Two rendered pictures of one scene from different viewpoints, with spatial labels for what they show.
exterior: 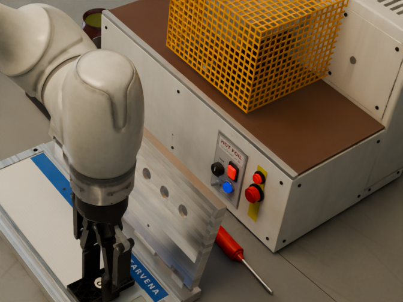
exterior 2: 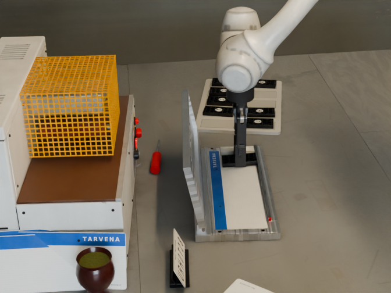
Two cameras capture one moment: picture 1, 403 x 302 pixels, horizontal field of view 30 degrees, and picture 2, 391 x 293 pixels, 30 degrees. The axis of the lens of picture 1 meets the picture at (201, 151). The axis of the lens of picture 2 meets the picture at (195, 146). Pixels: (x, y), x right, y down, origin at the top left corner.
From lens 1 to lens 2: 2.47 m
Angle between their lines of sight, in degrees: 98
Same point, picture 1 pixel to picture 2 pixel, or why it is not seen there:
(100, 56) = (240, 10)
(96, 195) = not seen: hidden behind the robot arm
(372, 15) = (39, 51)
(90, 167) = not seen: hidden behind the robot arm
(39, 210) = (243, 200)
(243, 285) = (166, 151)
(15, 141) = (224, 255)
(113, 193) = not seen: hidden behind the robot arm
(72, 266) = (246, 174)
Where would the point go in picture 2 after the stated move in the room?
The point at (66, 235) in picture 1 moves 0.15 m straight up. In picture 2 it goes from (238, 185) to (238, 136)
